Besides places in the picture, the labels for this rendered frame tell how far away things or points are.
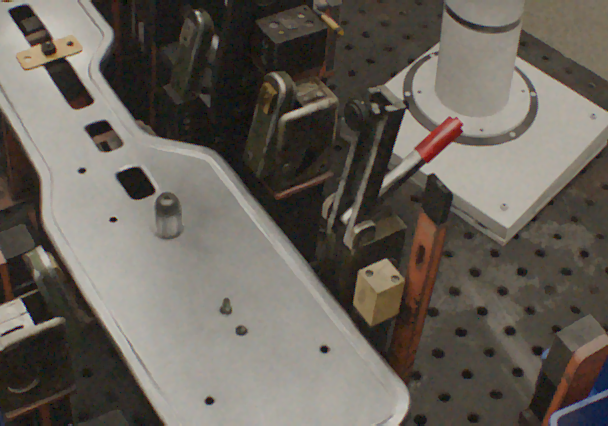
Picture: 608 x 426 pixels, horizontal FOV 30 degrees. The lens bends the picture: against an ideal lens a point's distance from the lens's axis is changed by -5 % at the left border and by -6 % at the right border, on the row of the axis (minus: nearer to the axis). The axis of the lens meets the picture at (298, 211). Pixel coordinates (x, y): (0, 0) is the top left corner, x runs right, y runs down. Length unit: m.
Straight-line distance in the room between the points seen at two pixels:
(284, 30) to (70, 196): 0.30
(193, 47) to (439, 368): 0.53
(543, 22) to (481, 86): 1.62
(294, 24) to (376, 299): 0.35
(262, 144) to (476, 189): 0.49
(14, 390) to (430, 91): 0.91
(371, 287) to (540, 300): 0.55
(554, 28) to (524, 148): 1.59
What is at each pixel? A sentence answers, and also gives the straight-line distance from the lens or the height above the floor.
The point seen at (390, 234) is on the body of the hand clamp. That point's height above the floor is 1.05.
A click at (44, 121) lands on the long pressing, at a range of 1.37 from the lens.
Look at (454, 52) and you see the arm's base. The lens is 1.71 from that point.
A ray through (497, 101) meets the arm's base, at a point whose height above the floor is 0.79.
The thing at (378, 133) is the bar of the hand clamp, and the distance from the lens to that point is 1.09.
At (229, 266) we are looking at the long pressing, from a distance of 1.21.
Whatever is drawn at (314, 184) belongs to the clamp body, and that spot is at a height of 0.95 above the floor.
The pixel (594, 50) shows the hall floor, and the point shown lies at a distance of 3.30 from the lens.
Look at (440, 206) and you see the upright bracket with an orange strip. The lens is 1.04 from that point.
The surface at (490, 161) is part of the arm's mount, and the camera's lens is 1.74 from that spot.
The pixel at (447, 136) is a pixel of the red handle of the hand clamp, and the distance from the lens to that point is 1.17.
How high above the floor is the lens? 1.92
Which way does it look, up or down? 46 degrees down
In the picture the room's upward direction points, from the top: 6 degrees clockwise
